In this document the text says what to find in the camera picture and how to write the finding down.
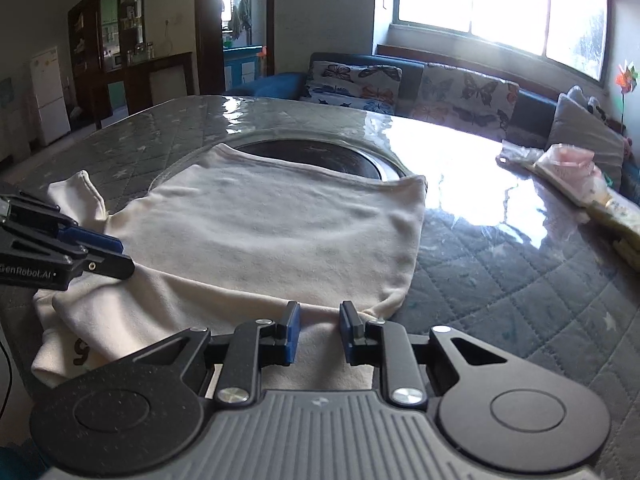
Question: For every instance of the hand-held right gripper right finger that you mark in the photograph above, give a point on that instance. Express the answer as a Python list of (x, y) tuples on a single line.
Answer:
[(346, 335)]

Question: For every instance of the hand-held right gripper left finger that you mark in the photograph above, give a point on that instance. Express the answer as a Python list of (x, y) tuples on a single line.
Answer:
[(292, 335)]

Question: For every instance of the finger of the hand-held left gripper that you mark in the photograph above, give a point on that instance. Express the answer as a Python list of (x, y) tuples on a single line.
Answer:
[(95, 241), (107, 266)]

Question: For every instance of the white shirt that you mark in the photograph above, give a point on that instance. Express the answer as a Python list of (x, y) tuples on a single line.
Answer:
[(275, 235)]

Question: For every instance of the hanging clothes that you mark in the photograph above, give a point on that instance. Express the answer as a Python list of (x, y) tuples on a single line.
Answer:
[(240, 17)]

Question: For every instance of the white refrigerator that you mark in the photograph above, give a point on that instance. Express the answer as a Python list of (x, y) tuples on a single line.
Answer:
[(49, 95)]

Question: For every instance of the dark wooden cabinet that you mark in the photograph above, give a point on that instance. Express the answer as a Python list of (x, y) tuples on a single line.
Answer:
[(135, 80)]

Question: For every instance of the round black table insert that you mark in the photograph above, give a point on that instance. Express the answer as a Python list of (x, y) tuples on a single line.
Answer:
[(325, 157)]

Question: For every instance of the teal counter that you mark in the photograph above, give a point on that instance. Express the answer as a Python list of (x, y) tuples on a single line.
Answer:
[(242, 62)]

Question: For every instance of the butterfly print cushion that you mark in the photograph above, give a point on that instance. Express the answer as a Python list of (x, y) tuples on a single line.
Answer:
[(350, 87), (465, 97)]

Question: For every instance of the dark blue sofa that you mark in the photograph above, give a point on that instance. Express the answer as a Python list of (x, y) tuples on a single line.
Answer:
[(411, 87)]

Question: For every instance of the clear plastic bag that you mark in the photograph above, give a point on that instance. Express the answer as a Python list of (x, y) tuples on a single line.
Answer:
[(560, 165)]

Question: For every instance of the yellowish plastic packet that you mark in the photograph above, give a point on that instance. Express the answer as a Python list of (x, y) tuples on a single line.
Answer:
[(617, 220)]

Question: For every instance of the grey pillow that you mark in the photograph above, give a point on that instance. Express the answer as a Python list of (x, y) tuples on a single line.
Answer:
[(582, 132)]

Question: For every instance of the grey plush toy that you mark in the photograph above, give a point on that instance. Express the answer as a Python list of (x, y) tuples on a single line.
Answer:
[(582, 97)]

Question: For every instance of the colourful pinwheel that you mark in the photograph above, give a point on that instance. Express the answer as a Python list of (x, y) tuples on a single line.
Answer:
[(627, 80)]

